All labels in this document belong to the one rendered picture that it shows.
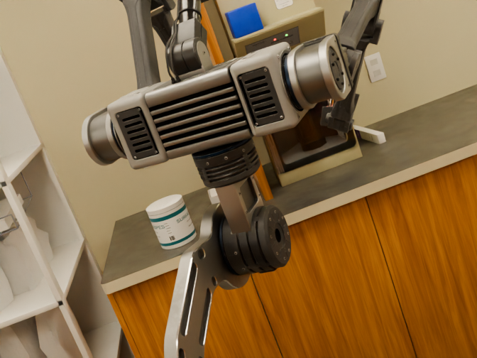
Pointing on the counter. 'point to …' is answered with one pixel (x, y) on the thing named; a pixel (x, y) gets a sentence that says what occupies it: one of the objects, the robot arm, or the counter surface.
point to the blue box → (244, 20)
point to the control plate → (275, 40)
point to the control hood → (310, 23)
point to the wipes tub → (171, 221)
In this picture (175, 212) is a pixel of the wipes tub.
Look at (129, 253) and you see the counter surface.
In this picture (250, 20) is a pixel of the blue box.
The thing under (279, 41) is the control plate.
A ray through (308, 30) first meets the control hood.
